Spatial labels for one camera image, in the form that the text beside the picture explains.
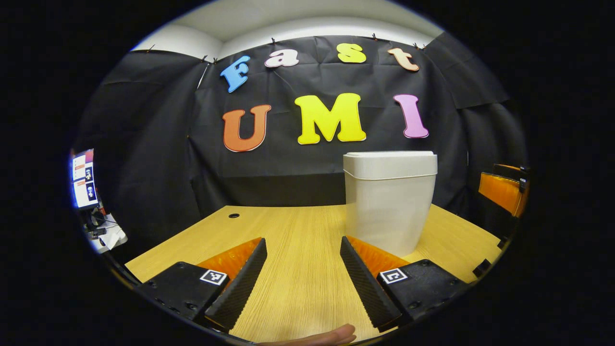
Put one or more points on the white desktop garbage bin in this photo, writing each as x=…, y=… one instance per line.
x=389, y=206

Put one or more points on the white side desk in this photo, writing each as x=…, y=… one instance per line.
x=113, y=239

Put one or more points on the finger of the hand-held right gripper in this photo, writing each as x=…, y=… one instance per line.
x=499, y=192
x=511, y=170

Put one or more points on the black keyboard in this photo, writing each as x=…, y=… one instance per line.
x=97, y=232

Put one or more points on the wooden desktop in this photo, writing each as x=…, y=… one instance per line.
x=298, y=240

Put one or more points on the computer monitor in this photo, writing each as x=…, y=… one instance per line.
x=85, y=180

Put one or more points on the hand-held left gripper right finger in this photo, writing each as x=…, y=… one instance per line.
x=365, y=282

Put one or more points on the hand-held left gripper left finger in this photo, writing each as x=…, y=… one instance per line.
x=242, y=287

